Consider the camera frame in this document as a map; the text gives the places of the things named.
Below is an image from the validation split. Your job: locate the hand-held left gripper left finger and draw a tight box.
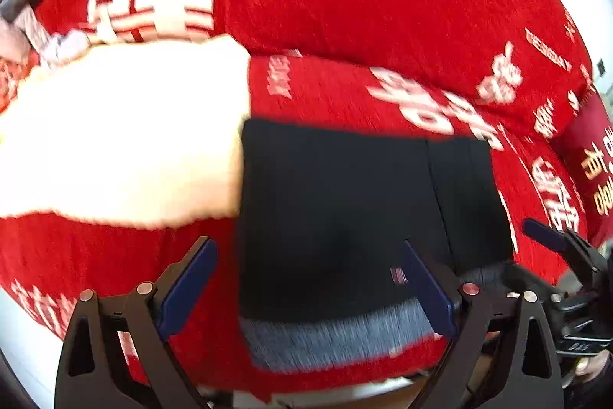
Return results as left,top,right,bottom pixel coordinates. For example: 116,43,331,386
55,237,221,409

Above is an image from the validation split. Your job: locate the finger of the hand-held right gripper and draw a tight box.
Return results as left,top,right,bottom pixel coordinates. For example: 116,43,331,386
522,218,608,283

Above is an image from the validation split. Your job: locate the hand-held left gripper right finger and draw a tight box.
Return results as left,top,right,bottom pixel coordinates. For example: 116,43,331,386
402,239,566,409

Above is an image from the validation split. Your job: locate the black pants grey waistband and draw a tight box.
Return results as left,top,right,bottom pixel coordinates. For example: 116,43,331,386
237,118,515,374

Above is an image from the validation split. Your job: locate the person's right hand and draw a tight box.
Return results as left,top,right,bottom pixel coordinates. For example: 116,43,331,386
569,349,613,396

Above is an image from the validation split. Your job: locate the dark red printed pillow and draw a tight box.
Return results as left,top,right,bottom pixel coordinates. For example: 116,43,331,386
551,90,613,247

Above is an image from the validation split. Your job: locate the white fluffy blanket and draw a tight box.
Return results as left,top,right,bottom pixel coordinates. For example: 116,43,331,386
0,34,252,230

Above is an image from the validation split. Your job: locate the pale crumpled cloth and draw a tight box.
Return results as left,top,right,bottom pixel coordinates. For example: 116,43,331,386
0,7,93,72

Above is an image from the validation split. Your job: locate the red printed sofa cover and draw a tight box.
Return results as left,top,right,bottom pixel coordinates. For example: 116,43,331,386
0,0,613,402

